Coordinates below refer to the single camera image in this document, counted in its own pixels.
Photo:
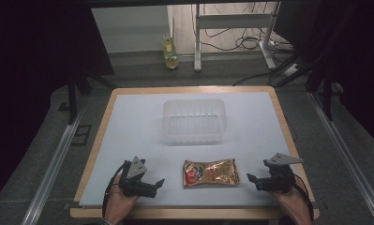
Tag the white metal desk frame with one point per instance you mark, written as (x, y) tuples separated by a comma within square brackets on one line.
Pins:
[(231, 31)]

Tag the white table mat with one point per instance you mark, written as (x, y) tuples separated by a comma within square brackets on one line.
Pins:
[(187, 146)]

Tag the person's right hand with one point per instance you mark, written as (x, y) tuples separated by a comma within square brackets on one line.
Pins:
[(292, 203)]

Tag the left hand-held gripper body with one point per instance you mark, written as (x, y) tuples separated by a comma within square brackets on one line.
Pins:
[(134, 178)]

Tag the clear plastic container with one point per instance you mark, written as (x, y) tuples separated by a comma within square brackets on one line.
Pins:
[(194, 122)]

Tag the black stand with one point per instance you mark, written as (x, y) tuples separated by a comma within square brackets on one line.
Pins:
[(73, 90), (326, 93)]

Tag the silver aluminium rail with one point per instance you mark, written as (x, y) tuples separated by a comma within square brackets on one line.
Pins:
[(52, 175), (347, 156)]

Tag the wooden table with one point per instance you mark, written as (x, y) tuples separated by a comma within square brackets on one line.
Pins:
[(192, 214)]

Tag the person's left hand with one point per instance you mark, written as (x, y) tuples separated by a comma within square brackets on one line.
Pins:
[(120, 201)]

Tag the white power strip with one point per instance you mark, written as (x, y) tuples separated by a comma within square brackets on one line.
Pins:
[(291, 69)]

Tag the gold snack packet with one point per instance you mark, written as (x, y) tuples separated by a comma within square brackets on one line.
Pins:
[(210, 173)]

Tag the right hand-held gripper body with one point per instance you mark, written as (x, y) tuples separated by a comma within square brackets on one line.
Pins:
[(278, 176)]

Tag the yellow drink bottle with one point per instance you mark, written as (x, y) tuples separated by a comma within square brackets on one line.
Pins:
[(169, 53)]

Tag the silver wristwatch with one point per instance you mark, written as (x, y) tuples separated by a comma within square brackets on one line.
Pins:
[(106, 222)]

